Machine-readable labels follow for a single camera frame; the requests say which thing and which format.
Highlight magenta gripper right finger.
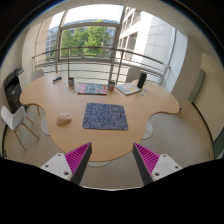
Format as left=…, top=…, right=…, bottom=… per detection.
left=132, top=143, right=182, bottom=185

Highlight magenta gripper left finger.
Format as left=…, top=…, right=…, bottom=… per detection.
left=41, top=143, right=92, bottom=185

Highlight dark blue patterned mouse pad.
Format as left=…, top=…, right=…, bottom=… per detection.
left=82, top=103, right=128, bottom=130

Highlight light wooden table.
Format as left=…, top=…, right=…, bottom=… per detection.
left=20, top=74, right=179, bottom=162

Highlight white chair wooden legs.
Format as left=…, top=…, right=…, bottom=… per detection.
left=0, top=106, right=38, bottom=149

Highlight red magazine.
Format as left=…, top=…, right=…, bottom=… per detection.
left=78, top=83, right=107, bottom=95

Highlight open light book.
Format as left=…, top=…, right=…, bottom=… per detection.
left=116, top=83, right=141, bottom=95

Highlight left patterned mug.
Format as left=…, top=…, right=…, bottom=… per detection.
left=68, top=77, right=75, bottom=88

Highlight patterned mug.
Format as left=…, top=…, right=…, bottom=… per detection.
left=68, top=77, right=75, bottom=88
left=108, top=81, right=115, bottom=91

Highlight right patterned mug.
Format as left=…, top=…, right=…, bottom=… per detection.
left=108, top=81, right=115, bottom=91

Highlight black water bottle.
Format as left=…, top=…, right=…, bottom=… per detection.
left=137, top=72, right=147, bottom=89

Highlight white chair far right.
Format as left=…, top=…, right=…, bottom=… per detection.
left=126, top=67, right=141, bottom=83

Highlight white chair far left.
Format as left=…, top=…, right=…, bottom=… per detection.
left=31, top=69, right=45, bottom=81

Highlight metal balcony railing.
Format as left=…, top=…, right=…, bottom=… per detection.
left=33, top=47, right=169, bottom=84

